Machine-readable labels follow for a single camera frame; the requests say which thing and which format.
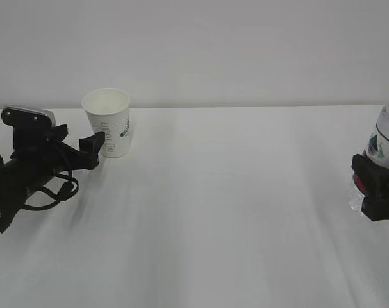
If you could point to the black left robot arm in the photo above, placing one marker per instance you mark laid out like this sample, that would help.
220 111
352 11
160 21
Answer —
32 192

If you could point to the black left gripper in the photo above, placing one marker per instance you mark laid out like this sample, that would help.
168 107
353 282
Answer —
37 152

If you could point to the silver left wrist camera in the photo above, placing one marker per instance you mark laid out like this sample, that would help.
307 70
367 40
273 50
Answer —
28 118

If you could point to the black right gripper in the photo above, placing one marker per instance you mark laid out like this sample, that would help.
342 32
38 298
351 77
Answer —
373 181

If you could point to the clear plastic water bottle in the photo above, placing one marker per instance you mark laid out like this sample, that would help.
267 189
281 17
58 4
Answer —
377 150

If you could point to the white paper coffee cup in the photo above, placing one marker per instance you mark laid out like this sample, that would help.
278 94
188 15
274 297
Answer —
108 111

